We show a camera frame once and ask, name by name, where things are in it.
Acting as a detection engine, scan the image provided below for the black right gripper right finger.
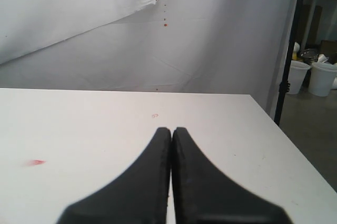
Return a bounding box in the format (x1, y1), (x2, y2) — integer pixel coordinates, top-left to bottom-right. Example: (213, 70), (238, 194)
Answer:
(171, 128), (292, 223)

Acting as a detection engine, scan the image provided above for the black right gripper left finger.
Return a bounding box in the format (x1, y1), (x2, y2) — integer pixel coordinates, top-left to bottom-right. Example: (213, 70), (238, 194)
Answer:
(59, 128), (171, 223)

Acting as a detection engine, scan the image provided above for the black backdrop stand pole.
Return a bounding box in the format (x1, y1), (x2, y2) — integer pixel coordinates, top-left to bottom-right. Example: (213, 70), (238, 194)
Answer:
(274, 0), (303, 126)

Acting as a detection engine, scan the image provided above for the white plastic bucket left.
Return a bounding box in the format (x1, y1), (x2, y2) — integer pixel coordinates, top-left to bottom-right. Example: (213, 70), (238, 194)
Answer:
(288, 60), (311, 94)

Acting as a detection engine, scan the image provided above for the white plastic bucket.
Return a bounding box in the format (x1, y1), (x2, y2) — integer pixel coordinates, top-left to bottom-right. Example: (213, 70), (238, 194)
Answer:
(288, 60), (311, 94)
(308, 62), (336, 97)

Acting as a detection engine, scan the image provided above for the white backdrop cloth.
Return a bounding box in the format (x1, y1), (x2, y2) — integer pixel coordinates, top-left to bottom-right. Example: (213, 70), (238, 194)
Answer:
(1, 0), (296, 115)

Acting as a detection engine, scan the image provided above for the white plastic bucket right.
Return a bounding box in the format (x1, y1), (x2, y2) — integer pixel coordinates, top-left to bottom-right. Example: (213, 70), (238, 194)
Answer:
(308, 62), (336, 97)

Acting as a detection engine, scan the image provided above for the metal bowl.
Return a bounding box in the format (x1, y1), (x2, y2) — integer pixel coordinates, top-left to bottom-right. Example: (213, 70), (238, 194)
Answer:
(299, 48), (319, 64)

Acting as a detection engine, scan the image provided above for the brown wooden shelf unit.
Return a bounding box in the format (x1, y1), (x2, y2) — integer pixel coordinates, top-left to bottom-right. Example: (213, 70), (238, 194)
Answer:
(296, 0), (336, 50)

